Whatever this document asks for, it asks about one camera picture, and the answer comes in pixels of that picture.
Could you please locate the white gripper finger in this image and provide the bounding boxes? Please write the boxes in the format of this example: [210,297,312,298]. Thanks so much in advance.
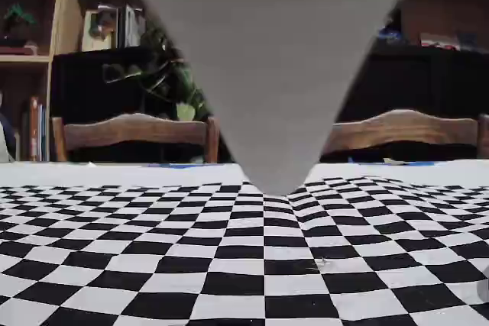
[97,0,429,195]

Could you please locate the red white flat box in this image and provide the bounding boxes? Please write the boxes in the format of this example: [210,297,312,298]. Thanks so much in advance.
[419,31,461,51]

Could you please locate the cream picture box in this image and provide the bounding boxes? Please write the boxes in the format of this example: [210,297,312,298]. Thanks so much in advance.
[81,5,118,52]

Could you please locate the green pothos plant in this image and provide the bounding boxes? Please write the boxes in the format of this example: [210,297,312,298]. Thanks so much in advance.
[102,22,215,123]

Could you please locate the starry night picture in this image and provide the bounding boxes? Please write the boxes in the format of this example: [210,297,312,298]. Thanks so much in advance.
[376,22,406,44]

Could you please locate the white book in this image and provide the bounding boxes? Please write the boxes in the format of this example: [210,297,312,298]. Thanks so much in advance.
[117,5,147,48]

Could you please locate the brown wooden chair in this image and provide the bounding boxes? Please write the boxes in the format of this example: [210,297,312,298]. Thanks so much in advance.
[51,111,222,163]
[319,108,489,161]

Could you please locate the black cabinet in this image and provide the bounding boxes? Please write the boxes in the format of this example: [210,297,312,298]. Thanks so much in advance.
[51,41,489,163]

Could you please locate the light wooden bookshelf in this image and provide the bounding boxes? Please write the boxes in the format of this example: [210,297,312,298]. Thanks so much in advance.
[0,0,62,163]
[48,0,489,56]

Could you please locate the black white checkered mat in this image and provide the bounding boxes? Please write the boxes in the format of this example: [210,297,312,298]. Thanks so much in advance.
[0,161,489,326]

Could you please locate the orange books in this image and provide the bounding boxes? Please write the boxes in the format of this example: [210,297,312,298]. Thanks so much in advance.
[28,95,50,163]

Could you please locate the green bonsai model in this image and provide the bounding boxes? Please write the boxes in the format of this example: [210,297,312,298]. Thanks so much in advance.
[0,2,39,56]

